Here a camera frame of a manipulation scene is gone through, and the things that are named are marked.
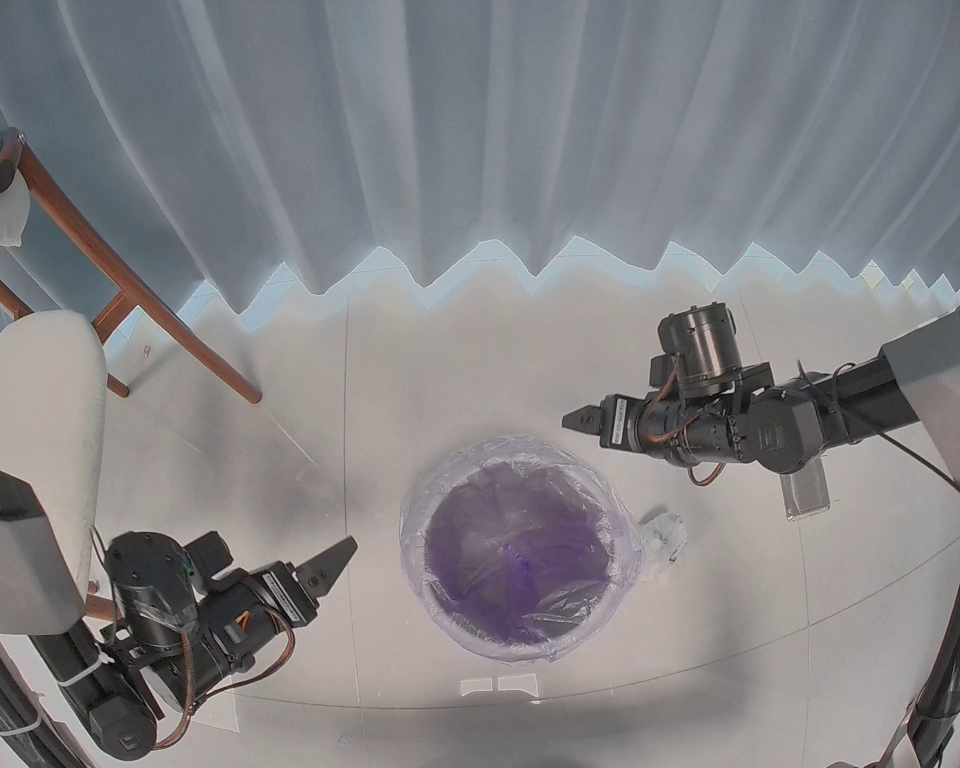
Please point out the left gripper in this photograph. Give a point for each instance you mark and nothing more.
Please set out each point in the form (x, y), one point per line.
(247, 615)

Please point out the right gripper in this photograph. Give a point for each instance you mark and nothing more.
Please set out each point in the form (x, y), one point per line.
(675, 435)

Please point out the purple plastic bag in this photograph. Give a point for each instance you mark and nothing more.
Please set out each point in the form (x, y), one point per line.
(517, 555)

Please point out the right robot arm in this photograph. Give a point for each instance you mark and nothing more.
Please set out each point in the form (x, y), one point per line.
(787, 435)

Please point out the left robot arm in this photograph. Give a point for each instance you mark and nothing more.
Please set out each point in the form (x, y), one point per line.
(142, 577)

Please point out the white trash bin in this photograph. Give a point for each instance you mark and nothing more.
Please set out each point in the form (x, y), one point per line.
(442, 611)

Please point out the wooden chair with white cushion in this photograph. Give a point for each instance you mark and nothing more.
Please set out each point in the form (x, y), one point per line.
(52, 390)

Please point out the white curtain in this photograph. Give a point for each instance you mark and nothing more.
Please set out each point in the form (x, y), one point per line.
(480, 150)

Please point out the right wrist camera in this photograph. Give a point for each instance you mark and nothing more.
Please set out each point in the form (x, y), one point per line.
(661, 371)

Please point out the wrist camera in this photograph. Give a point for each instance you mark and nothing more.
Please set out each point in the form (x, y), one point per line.
(661, 371)
(206, 555)

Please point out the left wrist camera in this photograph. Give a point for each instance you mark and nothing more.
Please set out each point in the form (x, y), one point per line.
(206, 555)

